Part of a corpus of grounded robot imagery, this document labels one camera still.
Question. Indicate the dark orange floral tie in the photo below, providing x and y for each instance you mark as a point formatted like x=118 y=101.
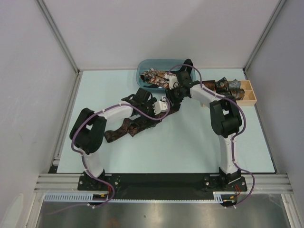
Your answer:
x=137 y=125

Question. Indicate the white cable duct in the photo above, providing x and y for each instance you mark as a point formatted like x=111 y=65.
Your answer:
x=100 y=198

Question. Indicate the rolled dark blue tie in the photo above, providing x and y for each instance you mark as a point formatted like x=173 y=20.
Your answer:
x=221 y=85

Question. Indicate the rolled navy patterned tie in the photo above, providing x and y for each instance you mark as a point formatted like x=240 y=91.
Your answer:
x=227 y=94

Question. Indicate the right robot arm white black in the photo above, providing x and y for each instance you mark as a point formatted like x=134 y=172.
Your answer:
x=226 y=118

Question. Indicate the pile of patterned ties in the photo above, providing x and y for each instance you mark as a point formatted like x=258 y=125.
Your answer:
x=156 y=78

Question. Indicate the rolled grey tie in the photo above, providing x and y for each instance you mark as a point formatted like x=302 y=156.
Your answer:
x=234 y=84

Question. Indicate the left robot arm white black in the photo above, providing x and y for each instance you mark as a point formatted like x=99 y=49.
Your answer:
x=132 y=115

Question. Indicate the aluminium frame rail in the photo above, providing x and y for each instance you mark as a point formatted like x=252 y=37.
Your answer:
x=68 y=182

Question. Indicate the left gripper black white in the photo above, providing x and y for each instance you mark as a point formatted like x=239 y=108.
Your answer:
x=152 y=103

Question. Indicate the blue plastic basin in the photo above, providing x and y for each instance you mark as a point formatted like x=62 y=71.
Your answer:
x=156 y=64

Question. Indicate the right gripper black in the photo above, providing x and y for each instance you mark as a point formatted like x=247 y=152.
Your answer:
x=172 y=100

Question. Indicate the wooden compartment tray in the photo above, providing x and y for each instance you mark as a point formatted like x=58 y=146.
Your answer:
x=250 y=98

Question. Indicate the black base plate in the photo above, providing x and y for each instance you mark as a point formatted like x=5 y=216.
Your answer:
x=162 y=186

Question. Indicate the rolled brown blue tie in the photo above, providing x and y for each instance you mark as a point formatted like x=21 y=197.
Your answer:
x=238 y=94

